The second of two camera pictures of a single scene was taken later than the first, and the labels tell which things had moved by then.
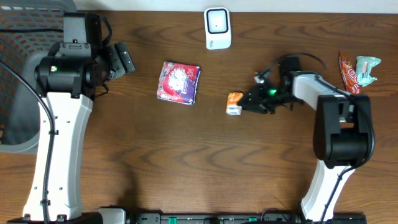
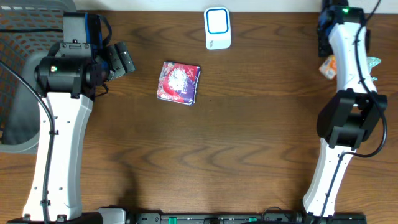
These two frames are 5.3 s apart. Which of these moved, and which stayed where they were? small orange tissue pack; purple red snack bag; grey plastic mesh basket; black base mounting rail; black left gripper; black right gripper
Moved: black right gripper; small orange tissue pack
Stayed: black base mounting rail; grey plastic mesh basket; black left gripper; purple red snack bag
